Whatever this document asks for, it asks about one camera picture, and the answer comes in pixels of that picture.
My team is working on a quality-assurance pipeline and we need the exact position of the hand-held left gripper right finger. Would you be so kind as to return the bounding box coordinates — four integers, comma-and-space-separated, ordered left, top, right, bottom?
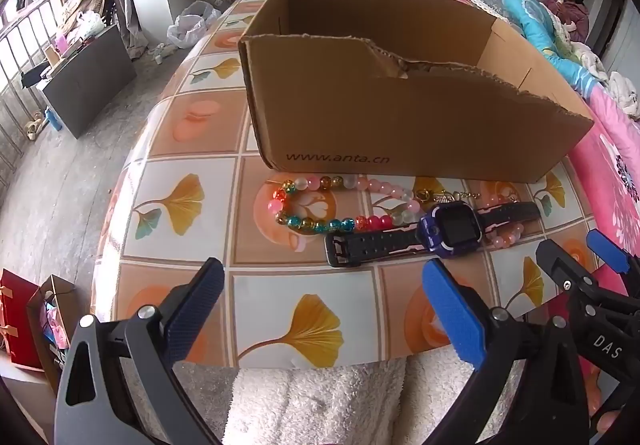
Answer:
422, 257, 598, 445

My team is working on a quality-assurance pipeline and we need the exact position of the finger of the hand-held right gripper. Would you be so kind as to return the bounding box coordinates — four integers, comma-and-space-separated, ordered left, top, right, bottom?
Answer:
586, 229, 640, 296
536, 239, 640, 321

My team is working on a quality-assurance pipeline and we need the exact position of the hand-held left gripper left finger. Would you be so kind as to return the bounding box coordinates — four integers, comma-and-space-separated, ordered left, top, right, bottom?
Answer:
54, 257, 224, 445

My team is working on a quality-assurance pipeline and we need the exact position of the black strap smart watch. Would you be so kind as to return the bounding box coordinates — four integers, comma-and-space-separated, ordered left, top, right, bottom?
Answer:
325, 202, 543, 268

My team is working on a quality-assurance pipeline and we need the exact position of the multicolour bead bracelet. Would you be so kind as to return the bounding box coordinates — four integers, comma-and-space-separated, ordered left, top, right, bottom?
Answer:
270, 176, 396, 234

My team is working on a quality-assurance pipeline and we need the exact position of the pink bead bracelet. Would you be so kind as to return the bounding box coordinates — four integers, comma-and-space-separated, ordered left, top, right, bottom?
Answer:
347, 176, 425, 227
472, 192, 528, 250

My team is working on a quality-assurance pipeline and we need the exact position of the brown cardboard box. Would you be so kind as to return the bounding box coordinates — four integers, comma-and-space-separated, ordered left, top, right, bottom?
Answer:
238, 0, 596, 184

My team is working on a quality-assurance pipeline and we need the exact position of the person's right hand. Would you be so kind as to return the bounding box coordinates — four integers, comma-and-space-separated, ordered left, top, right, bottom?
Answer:
592, 409, 623, 435

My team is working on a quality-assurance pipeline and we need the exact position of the brown paper bag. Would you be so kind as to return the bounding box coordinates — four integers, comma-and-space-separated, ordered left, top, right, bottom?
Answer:
26, 274, 78, 396

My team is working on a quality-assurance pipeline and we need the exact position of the white fluffy garment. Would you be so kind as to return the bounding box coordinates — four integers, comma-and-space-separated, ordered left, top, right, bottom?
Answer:
175, 356, 481, 445

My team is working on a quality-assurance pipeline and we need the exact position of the white plush toy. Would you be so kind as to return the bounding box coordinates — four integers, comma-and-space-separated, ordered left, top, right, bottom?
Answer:
606, 72, 640, 120

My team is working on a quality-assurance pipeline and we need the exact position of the red gift bag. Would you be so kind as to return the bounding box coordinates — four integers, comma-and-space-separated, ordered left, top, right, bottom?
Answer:
0, 268, 46, 371

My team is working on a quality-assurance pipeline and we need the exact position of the blue pillow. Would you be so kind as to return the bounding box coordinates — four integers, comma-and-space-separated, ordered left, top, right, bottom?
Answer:
500, 0, 601, 96

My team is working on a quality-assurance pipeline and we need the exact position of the grey cabinet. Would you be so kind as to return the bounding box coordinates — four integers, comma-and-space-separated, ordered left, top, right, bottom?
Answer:
41, 22, 137, 139

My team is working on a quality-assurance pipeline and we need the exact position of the white plastic bag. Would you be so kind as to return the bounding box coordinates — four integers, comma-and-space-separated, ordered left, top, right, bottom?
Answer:
166, 0, 222, 50

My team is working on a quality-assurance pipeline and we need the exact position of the metal railing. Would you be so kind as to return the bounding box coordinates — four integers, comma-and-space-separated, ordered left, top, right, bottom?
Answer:
0, 0, 68, 186

